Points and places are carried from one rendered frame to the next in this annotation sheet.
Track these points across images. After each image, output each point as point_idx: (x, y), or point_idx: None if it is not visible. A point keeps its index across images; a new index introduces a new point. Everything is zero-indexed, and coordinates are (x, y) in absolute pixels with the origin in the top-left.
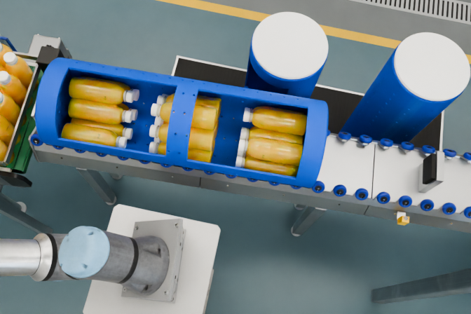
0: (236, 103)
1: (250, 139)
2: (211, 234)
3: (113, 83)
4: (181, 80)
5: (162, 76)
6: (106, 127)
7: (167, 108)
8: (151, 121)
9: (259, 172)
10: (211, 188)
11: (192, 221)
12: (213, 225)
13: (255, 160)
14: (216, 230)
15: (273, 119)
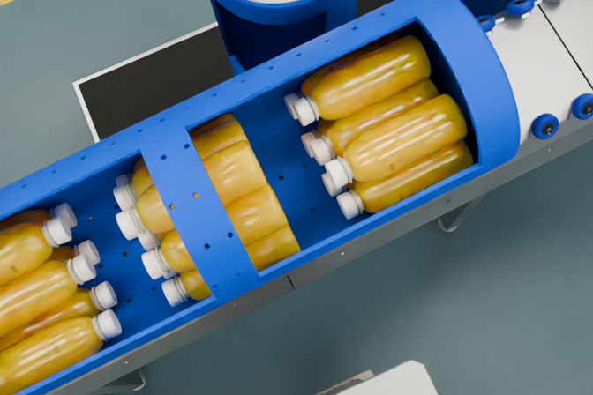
0: (261, 100)
1: (346, 152)
2: (413, 385)
3: (7, 228)
4: (138, 133)
5: (95, 152)
6: (57, 315)
7: (152, 208)
8: (128, 241)
9: (408, 200)
10: (316, 277)
11: (360, 388)
12: (403, 365)
13: (378, 182)
14: (416, 372)
15: (360, 84)
